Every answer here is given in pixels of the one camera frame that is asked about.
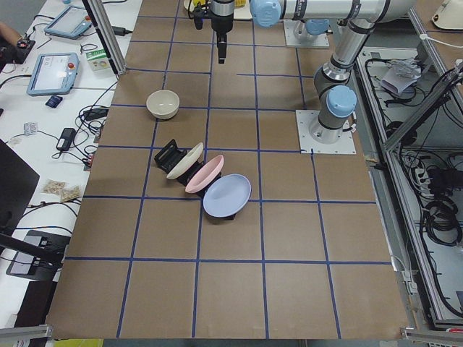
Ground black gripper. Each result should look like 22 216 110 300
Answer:
211 0 233 64

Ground blue plate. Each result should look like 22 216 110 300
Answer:
203 173 252 220

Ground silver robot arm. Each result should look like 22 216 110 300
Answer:
208 1 415 64
309 1 415 145

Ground round white plate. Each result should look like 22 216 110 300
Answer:
184 0 197 12

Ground cream plate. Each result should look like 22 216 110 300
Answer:
166 142 204 180

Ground pink plate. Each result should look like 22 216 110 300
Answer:
185 155 224 194

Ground rectangular cream tray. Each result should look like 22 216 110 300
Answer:
234 0 247 9

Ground beige bowl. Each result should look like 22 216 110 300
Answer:
146 90 180 120

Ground green white box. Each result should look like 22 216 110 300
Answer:
85 49 111 72

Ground black dish rack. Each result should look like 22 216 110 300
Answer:
154 139 221 198

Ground teach pendant far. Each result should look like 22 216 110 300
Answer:
43 6 92 39

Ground teach pendant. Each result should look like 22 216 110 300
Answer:
43 6 92 39
27 53 80 96

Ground teach pendant near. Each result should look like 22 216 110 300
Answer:
27 53 80 96

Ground small dark blue box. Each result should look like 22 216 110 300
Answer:
46 95 63 108

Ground black power adapter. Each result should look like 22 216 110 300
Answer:
56 127 77 152

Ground white papers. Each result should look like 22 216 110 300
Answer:
380 58 422 96

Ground black monitor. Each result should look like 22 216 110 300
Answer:
0 140 40 236

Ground aluminium frame post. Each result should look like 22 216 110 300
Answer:
82 0 127 76

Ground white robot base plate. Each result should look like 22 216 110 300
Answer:
296 110 357 155

